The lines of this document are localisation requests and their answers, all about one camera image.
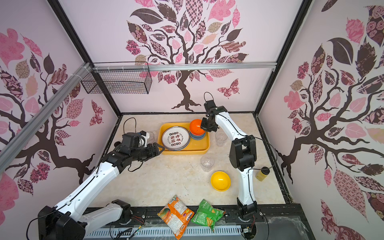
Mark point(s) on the yellow plastic bin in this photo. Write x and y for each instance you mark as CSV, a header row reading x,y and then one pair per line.
x,y
195,147

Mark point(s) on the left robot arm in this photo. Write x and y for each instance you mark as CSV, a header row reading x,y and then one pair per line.
x,y
68,220

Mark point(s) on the clear cup of bin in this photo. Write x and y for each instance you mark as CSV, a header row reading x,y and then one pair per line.
x,y
221,138
151,138

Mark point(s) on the black wire basket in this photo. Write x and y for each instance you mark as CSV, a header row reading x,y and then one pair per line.
x,y
118,78

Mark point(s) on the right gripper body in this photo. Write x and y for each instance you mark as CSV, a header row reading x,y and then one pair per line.
x,y
206,126

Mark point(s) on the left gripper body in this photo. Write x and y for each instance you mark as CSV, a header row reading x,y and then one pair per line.
x,y
140,154

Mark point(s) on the clear cup left of bin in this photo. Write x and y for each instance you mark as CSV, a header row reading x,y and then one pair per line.
x,y
151,138

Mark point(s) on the yellow bowl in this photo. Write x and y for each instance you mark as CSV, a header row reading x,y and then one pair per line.
x,y
220,181

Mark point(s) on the orange snack bag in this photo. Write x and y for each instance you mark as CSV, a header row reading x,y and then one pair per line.
x,y
176,215

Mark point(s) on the yellow jar black lid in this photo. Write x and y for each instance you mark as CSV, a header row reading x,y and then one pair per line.
x,y
263,173

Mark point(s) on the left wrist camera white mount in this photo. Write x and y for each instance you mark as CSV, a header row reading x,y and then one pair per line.
x,y
143,138

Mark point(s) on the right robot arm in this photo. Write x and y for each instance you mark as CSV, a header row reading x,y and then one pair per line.
x,y
243,154

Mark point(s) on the clear cup near bowls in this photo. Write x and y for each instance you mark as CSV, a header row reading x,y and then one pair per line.
x,y
207,163

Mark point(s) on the clear cup right of bin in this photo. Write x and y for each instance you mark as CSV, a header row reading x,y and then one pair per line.
x,y
221,138

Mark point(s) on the orange bowl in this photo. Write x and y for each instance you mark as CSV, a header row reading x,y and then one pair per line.
x,y
195,127

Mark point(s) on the green snack bag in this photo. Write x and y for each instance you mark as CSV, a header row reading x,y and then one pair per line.
x,y
207,215

